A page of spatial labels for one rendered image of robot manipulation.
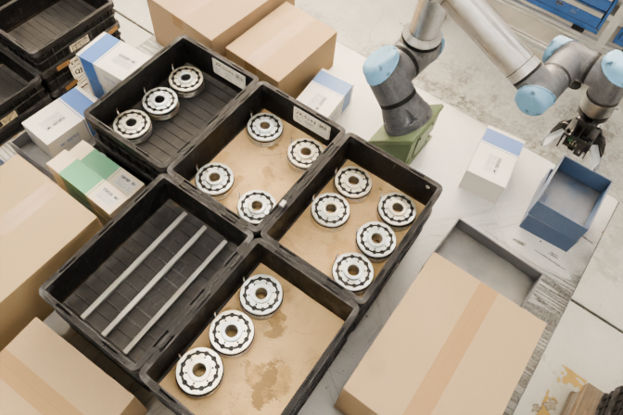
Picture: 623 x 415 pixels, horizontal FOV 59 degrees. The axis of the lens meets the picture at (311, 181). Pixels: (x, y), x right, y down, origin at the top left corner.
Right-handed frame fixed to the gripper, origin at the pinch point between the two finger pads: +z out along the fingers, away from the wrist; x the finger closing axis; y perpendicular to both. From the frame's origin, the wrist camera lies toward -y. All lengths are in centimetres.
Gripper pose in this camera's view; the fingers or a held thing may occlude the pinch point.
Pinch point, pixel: (568, 156)
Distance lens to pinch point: 163.2
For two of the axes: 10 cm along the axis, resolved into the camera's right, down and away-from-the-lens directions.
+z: 0.1, 5.9, 8.1
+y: -6.2, 6.4, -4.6
